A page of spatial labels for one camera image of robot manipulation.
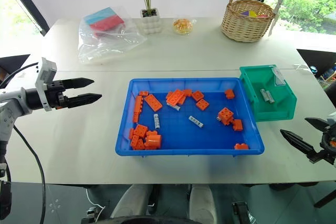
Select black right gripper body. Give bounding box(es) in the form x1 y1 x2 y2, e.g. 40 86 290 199
316 123 336 167

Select black triangular panel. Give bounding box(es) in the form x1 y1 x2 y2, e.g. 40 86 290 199
0 54 31 71

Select green plastic bin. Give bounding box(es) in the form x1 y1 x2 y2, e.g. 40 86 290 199
239 64 298 123

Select wicker basket with handle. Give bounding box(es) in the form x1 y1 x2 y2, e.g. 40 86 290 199
220 0 288 43

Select orange 2x2 toy brick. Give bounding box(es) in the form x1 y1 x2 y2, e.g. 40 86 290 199
217 107 235 126

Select square orange building block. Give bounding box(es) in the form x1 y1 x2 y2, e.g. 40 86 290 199
191 90 205 102
130 135 145 151
133 124 149 138
195 99 211 112

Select orange plastic building brick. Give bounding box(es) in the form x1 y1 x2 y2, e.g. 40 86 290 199
144 94 164 112
165 89 187 106

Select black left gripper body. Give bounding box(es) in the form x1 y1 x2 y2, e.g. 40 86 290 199
44 80 70 110

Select coloured shapes in basket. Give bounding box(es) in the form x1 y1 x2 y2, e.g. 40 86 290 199
239 10 274 19

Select blue plastic tray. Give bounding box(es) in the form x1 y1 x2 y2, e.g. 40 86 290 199
114 78 265 157

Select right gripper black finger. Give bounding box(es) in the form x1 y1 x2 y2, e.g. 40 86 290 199
280 129 323 164
304 118 331 132

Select clear container with orange food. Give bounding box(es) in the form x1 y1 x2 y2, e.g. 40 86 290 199
172 17 194 36

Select white bubble plant pot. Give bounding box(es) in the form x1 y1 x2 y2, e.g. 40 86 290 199
139 7 162 35

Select long orange plastic brick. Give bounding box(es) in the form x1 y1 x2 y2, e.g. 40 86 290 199
132 95 144 124

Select blue and red sponge stack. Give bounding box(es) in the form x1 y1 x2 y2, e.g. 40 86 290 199
83 6 126 39

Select clear plastic bag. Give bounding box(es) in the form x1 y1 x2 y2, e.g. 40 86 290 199
77 5 148 66

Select black table leg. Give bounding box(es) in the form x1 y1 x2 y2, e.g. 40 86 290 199
313 182 336 209

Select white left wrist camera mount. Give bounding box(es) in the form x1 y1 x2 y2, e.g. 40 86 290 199
35 57 58 112

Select grey rounded robot leg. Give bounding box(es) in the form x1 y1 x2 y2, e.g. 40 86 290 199
110 184 151 220
188 184 218 224

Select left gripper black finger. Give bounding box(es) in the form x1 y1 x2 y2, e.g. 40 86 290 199
63 77 95 90
67 93 103 109

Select white label card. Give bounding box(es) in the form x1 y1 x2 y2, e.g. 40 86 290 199
272 67 287 87

